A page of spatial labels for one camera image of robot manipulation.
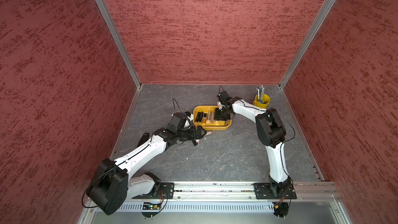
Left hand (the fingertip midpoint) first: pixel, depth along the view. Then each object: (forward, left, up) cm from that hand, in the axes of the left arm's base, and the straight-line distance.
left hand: (199, 136), depth 81 cm
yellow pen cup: (+27, -44, -2) cm, 52 cm away
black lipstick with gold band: (+18, +2, -9) cm, 20 cm away
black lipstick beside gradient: (+1, +3, -10) cm, 10 cm away
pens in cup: (+29, -38, +5) cm, 48 cm away
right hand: (+17, -11, -10) cm, 22 cm away
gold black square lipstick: (+17, -3, -9) cm, 19 cm away
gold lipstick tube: (+18, -8, -9) cm, 21 cm away
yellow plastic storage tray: (+13, -11, -10) cm, 20 cm away
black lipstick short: (+18, -1, -9) cm, 21 cm away
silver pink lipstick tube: (+19, -6, -9) cm, 21 cm away
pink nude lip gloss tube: (+8, -6, -10) cm, 14 cm away
